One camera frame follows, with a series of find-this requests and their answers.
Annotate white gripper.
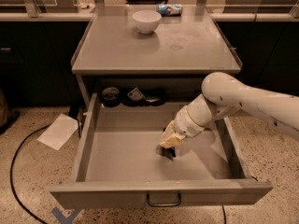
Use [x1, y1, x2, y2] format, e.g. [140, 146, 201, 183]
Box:
[159, 105, 205, 148]

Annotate black rxbar chocolate wrapper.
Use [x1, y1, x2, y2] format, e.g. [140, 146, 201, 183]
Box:
[156, 146, 176, 161]

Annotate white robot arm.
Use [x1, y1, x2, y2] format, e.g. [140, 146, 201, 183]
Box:
[159, 72, 299, 149]

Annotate open grey top drawer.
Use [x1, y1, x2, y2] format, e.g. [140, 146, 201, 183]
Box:
[50, 96, 273, 209]

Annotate grey cabinet with top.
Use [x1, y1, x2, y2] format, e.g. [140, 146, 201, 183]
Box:
[72, 6, 242, 103]

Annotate black items with label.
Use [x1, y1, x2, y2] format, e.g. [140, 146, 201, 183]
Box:
[121, 88, 167, 107]

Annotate black tape roll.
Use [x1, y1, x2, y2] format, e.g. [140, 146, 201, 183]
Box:
[100, 87, 121, 107]

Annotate white paper sheet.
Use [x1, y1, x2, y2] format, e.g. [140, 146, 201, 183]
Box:
[37, 114, 78, 150]

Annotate white ceramic bowl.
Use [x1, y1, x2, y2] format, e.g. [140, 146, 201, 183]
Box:
[133, 10, 162, 35]

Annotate blue white snack packet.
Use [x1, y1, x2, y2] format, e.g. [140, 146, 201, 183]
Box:
[156, 4, 183, 16]

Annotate black metal drawer handle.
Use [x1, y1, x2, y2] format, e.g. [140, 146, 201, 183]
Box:
[147, 193, 181, 207]

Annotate black floor cable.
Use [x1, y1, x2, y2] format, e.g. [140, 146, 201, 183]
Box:
[9, 123, 50, 224]

